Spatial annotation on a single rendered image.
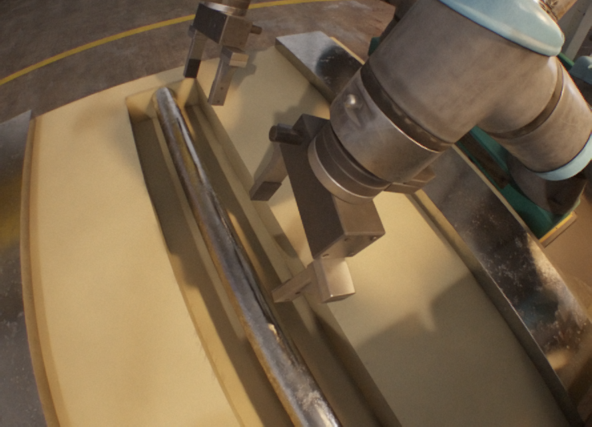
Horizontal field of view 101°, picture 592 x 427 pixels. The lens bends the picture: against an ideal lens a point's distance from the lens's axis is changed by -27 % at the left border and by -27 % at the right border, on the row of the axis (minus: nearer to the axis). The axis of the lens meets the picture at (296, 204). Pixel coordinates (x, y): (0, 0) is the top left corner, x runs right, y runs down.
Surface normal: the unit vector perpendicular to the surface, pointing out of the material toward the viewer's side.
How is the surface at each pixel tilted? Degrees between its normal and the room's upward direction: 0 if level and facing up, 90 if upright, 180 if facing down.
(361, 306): 0
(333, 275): 25
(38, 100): 0
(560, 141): 86
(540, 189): 70
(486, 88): 89
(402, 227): 0
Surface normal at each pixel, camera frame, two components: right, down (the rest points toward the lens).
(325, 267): 0.49, -0.51
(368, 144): -0.53, 0.46
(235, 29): 0.56, 0.63
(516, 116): -0.07, 0.88
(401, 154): -0.11, 0.76
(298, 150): -0.84, -0.04
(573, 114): 0.30, 0.34
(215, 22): -0.75, 0.11
